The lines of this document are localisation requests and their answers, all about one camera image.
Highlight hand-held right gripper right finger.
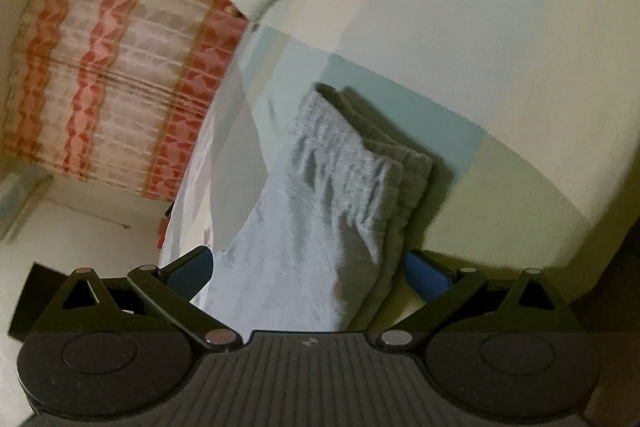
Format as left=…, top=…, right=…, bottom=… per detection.
left=375, top=249, right=586, bottom=350

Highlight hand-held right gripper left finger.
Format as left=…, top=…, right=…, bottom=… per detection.
left=35, top=246, right=246, bottom=350

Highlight gray sweatpants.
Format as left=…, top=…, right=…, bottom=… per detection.
left=200, top=82, right=435, bottom=334

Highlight red box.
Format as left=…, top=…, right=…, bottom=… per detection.
left=156, top=204, right=175, bottom=250

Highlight patterned pink curtain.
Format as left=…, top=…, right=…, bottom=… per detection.
left=0, top=0, right=251, bottom=202

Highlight checked bed sheet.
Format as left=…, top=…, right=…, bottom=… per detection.
left=160, top=0, right=640, bottom=333

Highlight black wall television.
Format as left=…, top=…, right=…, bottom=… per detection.
left=7, top=261, right=76, bottom=340

